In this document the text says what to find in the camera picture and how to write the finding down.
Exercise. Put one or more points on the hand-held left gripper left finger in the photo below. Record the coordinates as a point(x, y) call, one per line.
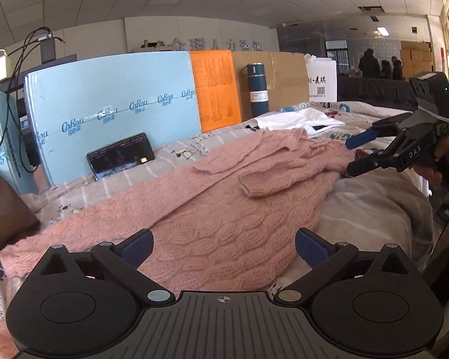
point(136, 248)

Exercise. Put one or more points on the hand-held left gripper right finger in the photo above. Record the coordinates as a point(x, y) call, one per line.
point(314, 248)

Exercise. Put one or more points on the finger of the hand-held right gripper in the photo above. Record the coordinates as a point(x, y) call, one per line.
point(363, 138)
point(370, 165)

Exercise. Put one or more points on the pink knitted sweater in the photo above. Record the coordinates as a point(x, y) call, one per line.
point(217, 224)

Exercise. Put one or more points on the person's right hand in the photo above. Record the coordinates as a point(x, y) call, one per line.
point(446, 146)

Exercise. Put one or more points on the black low partition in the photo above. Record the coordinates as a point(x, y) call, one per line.
point(374, 89)

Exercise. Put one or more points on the printed striped bedsheet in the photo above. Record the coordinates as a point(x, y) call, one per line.
point(108, 190)

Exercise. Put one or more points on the white paper bag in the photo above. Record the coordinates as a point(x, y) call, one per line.
point(321, 78)

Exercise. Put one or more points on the white garment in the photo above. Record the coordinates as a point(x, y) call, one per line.
point(288, 119)

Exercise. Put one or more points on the stack of cardboard boxes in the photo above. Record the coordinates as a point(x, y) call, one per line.
point(417, 58)

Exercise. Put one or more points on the black smartphone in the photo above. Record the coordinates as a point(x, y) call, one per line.
point(119, 155)

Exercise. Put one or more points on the brown cardboard sheet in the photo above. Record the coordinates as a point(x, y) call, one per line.
point(288, 78)

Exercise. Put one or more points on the ceiling light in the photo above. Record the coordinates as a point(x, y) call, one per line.
point(382, 30)

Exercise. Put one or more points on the dark blue thermos bottle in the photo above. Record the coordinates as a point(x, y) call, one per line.
point(258, 89)

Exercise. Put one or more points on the brown leather garment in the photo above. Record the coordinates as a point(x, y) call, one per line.
point(7, 213)

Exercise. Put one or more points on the orange board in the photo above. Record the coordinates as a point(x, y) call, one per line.
point(215, 89)

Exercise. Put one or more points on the light blue carton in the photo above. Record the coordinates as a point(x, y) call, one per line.
point(0, 138)
point(116, 93)

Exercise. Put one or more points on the hanging black power adapter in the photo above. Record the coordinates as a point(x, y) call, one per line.
point(28, 134)

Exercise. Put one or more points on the black plug adapter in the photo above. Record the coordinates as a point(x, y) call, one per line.
point(48, 48)

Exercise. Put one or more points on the white charger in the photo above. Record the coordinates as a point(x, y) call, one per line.
point(0, 68)

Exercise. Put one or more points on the wall lettering sign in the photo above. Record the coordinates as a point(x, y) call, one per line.
point(209, 45)

